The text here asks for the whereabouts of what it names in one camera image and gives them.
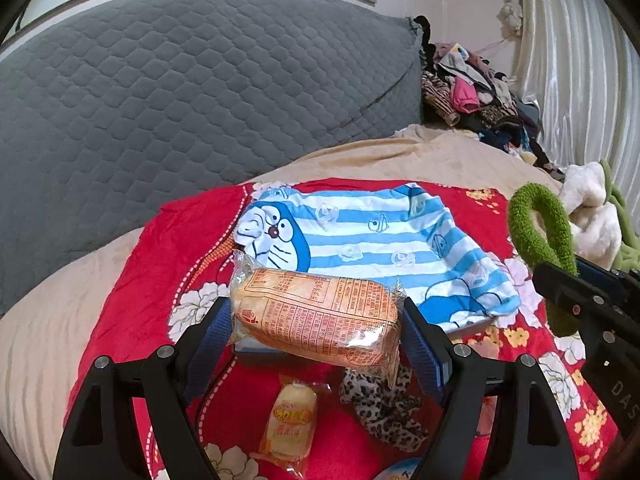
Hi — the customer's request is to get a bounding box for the green fuzzy hair ring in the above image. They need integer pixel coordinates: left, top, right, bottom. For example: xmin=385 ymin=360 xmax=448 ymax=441
xmin=506 ymin=182 xmax=582 ymax=338

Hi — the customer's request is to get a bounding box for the leopard print scrunchie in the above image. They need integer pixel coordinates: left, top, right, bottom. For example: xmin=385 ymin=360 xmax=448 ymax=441
xmin=340 ymin=364 xmax=428 ymax=453

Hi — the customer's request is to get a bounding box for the orange biscuit pack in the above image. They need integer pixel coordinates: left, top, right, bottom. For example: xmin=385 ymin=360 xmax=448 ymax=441
xmin=229 ymin=250 xmax=406 ymax=387

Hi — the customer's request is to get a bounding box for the yellow rice cracker pack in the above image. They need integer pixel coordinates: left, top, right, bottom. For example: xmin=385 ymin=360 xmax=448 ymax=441
xmin=250 ymin=376 xmax=332 ymax=479

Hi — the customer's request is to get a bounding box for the red blue egg toy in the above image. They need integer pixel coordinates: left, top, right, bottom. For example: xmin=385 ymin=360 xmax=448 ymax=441
xmin=373 ymin=457 xmax=421 ymax=480

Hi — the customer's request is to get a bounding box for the white green fleece blanket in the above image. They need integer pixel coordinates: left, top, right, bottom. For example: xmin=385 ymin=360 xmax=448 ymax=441
xmin=559 ymin=159 xmax=639 ymax=272

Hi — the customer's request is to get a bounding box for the blue striped cartoon cloth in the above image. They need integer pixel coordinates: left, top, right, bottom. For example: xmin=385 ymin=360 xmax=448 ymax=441
xmin=234 ymin=183 xmax=521 ymax=332

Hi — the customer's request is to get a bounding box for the red floral blanket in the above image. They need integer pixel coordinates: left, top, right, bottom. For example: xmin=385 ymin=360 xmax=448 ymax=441
xmin=80 ymin=183 xmax=616 ymax=479

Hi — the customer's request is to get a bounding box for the white satin curtain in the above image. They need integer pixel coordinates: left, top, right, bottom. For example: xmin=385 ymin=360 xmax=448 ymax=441
xmin=503 ymin=0 xmax=639 ymax=217

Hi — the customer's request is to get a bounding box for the pile of clothes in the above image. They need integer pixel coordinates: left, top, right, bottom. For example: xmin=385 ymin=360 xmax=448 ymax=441
xmin=413 ymin=15 xmax=564 ymax=182

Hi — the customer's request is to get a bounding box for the grey quilted headboard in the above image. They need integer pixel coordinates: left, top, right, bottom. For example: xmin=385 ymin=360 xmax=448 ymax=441
xmin=1 ymin=0 xmax=422 ymax=310

